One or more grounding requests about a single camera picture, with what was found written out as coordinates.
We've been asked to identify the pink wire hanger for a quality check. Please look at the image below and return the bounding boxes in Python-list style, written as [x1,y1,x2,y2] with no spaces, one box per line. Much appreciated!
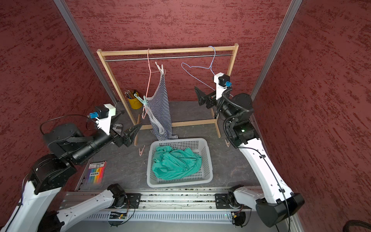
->
[142,48,152,119]

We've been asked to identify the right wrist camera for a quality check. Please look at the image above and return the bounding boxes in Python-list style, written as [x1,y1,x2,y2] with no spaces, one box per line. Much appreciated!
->
[214,72,232,100]

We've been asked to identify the white plastic laundry basket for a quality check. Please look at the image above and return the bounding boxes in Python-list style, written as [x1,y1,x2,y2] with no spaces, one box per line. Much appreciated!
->
[147,138,213,188]

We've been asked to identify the green tank top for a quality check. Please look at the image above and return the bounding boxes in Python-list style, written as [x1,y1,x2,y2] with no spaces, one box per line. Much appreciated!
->
[152,146,202,181]

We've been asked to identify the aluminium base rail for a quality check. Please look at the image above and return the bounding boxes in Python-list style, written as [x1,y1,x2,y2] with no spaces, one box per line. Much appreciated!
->
[60,189,293,211]

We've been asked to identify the colourful card on floor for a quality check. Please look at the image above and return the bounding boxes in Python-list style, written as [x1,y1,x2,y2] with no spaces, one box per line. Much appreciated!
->
[86,161,107,186]

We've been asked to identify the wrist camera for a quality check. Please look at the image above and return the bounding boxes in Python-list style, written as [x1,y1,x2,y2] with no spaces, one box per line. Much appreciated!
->
[214,72,232,100]
[88,103,116,135]

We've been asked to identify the light blue wire hanger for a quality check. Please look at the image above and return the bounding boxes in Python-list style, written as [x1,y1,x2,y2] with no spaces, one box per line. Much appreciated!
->
[181,45,216,90]

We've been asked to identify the yellow pencil cup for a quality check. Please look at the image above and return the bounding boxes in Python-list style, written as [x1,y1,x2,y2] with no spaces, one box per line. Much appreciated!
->
[125,90,143,110]

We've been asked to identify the striped tank top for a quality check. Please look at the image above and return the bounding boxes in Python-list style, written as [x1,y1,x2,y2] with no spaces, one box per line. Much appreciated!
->
[145,71,178,141]

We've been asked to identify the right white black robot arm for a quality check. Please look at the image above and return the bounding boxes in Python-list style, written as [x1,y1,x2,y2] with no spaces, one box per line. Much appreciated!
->
[195,88,305,228]

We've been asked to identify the wooden clothes rack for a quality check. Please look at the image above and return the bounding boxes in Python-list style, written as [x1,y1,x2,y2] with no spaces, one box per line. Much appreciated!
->
[97,43,239,138]

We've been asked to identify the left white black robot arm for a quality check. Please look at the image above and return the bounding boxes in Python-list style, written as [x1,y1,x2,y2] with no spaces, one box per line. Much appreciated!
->
[1,123,142,232]

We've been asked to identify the white clothespin top striped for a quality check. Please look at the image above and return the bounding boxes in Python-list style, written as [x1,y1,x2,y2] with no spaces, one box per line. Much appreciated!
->
[155,62,165,75]

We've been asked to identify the mint clothespin lower striped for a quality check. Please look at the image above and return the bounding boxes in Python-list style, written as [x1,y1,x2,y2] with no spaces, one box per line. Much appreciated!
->
[134,93,148,106]

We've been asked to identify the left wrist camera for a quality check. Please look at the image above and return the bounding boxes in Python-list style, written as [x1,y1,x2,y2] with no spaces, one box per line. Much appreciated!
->
[88,103,116,135]

